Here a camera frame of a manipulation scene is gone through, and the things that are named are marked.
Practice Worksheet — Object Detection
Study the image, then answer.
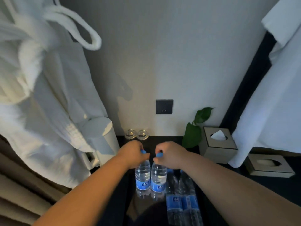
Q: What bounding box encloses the grey square tissue box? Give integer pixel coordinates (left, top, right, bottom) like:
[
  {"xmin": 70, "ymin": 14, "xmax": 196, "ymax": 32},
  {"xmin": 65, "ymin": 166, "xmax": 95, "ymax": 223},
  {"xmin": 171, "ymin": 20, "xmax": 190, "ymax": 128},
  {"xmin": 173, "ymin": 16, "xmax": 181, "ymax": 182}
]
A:
[{"xmin": 199, "ymin": 126, "xmax": 238, "ymax": 164}]

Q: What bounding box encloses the clear water bottle blue label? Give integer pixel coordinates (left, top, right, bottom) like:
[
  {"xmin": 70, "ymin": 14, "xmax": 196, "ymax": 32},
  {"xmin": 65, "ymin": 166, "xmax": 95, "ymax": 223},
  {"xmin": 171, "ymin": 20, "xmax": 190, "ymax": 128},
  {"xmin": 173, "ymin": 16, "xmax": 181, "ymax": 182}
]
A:
[
  {"xmin": 135, "ymin": 150, "xmax": 151, "ymax": 197},
  {"xmin": 150, "ymin": 152, "xmax": 168, "ymax": 199},
  {"xmin": 180, "ymin": 170, "xmax": 204, "ymax": 226},
  {"xmin": 166, "ymin": 169, "xmax": 184, "ymax": 226}
]

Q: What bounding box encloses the white electric kettle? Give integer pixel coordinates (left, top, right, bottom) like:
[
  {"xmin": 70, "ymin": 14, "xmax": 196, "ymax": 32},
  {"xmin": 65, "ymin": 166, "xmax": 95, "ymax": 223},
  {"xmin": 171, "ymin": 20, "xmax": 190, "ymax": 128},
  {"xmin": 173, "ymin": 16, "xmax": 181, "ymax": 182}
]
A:
[{"xmin": 79, "ymin": 117, "xmax": 120, "ymax": 170}]

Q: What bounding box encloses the grey flat tissue box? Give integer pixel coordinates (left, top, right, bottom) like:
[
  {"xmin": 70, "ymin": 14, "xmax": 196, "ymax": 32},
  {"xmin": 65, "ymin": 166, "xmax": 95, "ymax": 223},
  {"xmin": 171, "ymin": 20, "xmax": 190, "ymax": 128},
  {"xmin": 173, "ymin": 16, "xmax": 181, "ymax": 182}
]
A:
[{"xmin": 243, "ymin": 153, "xmax": 296, "ymax": 178}]

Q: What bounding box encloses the person's right forearm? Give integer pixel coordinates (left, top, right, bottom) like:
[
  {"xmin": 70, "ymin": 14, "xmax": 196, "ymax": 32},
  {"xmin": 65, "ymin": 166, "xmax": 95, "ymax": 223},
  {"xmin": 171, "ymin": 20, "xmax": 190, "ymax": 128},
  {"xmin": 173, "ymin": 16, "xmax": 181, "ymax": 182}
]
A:
[{"xmin": 182, "ymin": 152, "xmax": 301, "ymax": 226}]

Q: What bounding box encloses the person's left forearm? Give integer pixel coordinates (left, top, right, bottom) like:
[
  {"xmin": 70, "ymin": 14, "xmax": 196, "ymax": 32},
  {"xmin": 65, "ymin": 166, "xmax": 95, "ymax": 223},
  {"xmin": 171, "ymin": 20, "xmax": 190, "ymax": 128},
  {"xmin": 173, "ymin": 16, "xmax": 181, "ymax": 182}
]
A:
[{"xmin": 32, "ymin": 152, "xmax": 130, "ymax": 226}]

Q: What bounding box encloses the white waffle bathrobe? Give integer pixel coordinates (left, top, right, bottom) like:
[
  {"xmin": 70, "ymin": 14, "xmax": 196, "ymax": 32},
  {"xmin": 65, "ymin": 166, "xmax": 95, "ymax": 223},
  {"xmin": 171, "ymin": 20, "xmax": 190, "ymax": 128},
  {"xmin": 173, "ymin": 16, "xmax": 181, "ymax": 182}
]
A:
[{"xmin": 0, "ymin": 0, "xmax": 109, "ymax": 189}]

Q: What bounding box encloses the white tissue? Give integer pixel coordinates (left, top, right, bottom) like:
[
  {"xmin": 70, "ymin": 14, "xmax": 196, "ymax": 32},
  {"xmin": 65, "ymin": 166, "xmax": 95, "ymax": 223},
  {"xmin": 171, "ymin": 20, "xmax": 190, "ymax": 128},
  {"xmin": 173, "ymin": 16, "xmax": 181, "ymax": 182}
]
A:
[{"xmin": 210, "ymin": 129, "xmax": 228, "ymax": 141}]

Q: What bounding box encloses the dark grey wall socket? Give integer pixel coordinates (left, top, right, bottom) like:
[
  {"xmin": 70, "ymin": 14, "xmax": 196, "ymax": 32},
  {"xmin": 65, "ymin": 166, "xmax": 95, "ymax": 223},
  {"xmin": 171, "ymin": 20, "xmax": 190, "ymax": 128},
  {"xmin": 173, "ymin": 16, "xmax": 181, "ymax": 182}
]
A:
[{"xmin": 155, "ymin": 99, "xmax": 174, "ymax": 115}]

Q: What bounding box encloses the beige curtain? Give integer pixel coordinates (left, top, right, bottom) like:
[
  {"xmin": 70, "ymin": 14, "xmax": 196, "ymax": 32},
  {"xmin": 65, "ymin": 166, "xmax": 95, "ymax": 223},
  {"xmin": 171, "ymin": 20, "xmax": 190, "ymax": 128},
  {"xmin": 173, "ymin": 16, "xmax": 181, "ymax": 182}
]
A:
[{"xmin": 0, "ymin": 134, "xmax": 69, "ymax": 226}]

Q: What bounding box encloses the white bathrobe belt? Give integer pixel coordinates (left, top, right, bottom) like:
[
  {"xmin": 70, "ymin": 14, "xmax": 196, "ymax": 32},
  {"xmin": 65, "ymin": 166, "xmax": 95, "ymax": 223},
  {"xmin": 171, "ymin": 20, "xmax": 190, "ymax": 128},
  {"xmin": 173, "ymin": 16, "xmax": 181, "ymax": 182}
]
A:
[{"xmin": 43, "ymin": 5, "xmax": 102, "ymax": 51}]

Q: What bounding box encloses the green leafy plant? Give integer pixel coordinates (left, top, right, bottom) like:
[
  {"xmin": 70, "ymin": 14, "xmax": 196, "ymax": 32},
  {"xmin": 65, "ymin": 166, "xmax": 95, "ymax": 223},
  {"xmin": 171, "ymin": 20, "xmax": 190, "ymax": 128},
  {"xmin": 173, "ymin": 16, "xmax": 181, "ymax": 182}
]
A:
[{"xmin": 182, "ymin": 107, "xmax": 215, "ymax": 149}]

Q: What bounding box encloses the person's right hand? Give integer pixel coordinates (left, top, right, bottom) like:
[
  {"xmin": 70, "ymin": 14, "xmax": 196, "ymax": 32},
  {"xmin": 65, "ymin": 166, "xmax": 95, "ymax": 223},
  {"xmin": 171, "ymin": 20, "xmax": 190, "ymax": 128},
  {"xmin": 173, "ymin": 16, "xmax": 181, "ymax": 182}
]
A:
[{"xmin": 153, "ymin": 141, "xmax": 190, "ymax": 172}]

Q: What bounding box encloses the person's left hand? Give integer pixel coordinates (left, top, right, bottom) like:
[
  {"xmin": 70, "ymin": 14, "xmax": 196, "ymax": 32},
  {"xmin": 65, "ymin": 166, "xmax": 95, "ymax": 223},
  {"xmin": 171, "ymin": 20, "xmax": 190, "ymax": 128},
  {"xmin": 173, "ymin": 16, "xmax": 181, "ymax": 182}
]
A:
[{"xmin": 117, "ymin": 140, "xmax": 151, "ymax": 169}]

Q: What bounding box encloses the black vertical frame panel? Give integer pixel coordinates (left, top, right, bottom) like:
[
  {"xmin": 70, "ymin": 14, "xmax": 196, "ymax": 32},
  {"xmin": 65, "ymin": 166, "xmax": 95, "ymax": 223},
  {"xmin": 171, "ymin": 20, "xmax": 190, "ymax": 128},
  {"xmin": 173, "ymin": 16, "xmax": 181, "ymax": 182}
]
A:
[{"xmin": 219, "ymin": 31, "xmax": 277, "ymax": 135}]

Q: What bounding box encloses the white hanging bathrobe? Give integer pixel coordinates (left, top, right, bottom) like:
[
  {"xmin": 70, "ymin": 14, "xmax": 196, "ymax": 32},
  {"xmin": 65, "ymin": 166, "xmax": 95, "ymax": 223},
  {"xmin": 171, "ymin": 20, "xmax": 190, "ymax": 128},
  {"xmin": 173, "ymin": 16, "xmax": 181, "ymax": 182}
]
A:
[{"xmin": 228, "ymin": 0, "xmax": 301, "ymax": 169}]

